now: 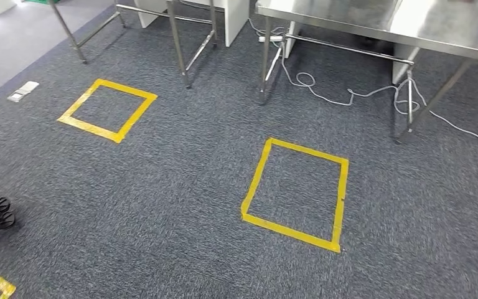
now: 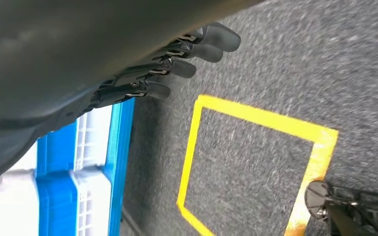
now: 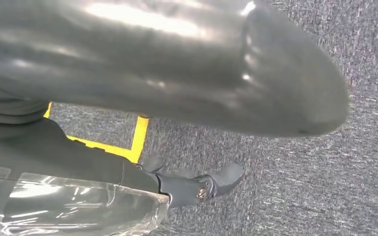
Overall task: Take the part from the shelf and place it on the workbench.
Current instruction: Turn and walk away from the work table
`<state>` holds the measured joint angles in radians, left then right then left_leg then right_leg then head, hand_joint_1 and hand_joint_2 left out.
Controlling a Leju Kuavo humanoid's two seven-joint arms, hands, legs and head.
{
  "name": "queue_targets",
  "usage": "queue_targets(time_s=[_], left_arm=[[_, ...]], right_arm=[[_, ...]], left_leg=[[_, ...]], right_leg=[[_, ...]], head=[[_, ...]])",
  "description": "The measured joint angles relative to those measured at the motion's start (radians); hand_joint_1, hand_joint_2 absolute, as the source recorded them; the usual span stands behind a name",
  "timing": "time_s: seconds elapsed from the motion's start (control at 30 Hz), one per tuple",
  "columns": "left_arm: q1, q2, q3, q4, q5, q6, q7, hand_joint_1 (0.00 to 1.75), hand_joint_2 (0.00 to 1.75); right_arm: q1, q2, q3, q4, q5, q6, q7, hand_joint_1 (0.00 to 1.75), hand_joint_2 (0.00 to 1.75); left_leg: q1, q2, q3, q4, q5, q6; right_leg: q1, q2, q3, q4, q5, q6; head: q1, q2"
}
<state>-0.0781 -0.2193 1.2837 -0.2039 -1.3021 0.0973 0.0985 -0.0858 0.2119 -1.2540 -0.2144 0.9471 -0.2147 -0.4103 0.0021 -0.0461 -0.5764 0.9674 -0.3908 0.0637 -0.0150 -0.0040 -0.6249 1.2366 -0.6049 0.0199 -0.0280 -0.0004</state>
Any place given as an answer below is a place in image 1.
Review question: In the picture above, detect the stainless steel workbench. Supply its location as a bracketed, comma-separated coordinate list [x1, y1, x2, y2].
[255, 0, 478, 145]
[48, 0, 219, 90]

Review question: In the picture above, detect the silver floor socket plate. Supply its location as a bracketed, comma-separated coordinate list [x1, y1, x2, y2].
[7, 80, 40, 103]

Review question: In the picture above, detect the white floor cable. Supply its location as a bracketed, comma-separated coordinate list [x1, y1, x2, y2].
[247, 18, 478, 156]

